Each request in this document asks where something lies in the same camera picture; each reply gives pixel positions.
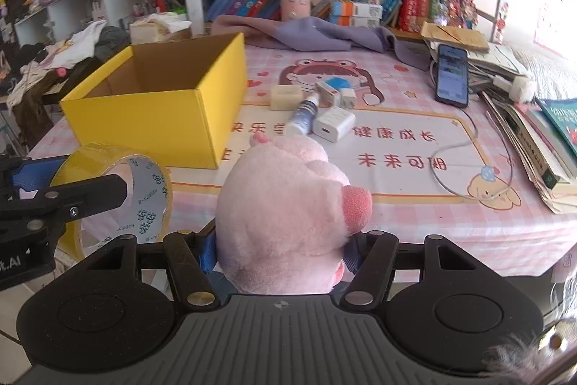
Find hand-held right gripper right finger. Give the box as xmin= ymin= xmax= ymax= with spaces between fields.
xmin=338 ymin=230 xmax=499 ymax=307

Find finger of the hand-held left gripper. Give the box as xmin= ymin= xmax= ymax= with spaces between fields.
xmin=0 ymin=175 xmax=129 ymax=235
xmin=0 ymin=155 xmax=68 ymax=197

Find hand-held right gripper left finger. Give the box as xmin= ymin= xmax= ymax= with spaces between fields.
xmin=67 ymin=222 xmax=221 ymax=308

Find yellow tape roll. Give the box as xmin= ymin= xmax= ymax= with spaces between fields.
xmin=49 ymin=144 xmax=174 ymax=262

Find yellow cardboard box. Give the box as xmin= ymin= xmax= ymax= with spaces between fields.
xmin=60 ymin=32 xmax=248 ymax=169

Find pink pig plush toy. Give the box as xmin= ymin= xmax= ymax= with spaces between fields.
xmin=215 ymin=131 xmax=374 ymax=294

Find white charger cube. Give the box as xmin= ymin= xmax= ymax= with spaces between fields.
xmin=312 ymin=106 xmax=357 ymax=143

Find blue white tube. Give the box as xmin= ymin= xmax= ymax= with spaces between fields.
xmin=285 ymin=94 xmax=322 ymax=137

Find small white red box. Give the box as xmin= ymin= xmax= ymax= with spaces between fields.
xmin=314 ymin=79 xmax=342 ymax=107

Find cream rubber block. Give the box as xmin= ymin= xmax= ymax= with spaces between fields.
xmin=270 ymin=85 xmax=302 ymax=110

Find brown cloth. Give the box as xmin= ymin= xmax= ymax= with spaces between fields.
xmin=13 ymin=74 xmax=64 ymax=146

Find pink printed tablecloth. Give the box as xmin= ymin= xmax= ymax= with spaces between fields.
xmin=27 ymin=38 xmax=577 ymax=277

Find pile of clothes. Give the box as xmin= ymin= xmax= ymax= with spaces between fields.
xmin=9 ymin=21 xmax=109 ymax=106

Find tissue box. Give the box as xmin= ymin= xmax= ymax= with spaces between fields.
xmin=130 ymin=13 xmax=194 ymax=45

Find fuzzy grey cloth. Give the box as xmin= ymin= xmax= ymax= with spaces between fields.
xmin=484 ymin=324 xmax=577 ymax=385

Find cups of pens and brushes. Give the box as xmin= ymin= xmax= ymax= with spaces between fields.
xmin=131 ymin=0 xmax=186 ymax=17

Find black smartphone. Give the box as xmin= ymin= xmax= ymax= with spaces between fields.
xmin=435 ymin=43 xmax=470 ymax=108

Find stack of thick books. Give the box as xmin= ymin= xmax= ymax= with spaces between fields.
xmin=482 ymin=94 xmax=577 ymax=215

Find purple cloth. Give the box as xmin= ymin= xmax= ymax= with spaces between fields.
xmin=211 ymin=16 xmax=429 ymax=72

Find orange white carton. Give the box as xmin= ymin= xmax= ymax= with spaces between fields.
xmin=331 ymin=16 xmax=382 ymax=29
xmin=331 ymin=1 xmax=383 ymax=18

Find stack of papers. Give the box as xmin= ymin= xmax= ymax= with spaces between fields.
xmin=424 ymin=42 xmax=535 ymax=97

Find brown paper envelope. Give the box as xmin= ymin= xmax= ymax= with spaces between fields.
xmin=421 ymin=22 xmax=490 ymax=52

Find teal book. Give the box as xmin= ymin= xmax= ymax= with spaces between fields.
xmin=536 ymin=97 xmax=577 ymax=160

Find colorful acrylic charms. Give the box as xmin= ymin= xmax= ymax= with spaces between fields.
xmin=433 ymin=0 xmax=479 ymax=29

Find white quilted blanket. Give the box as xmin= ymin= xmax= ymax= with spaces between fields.
xmin=514 ymin=44 xmax=577 ymax=101

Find white charging cable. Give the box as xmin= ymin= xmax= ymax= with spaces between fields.
xmin=427 ymin=59 xmax=517 ymax=202

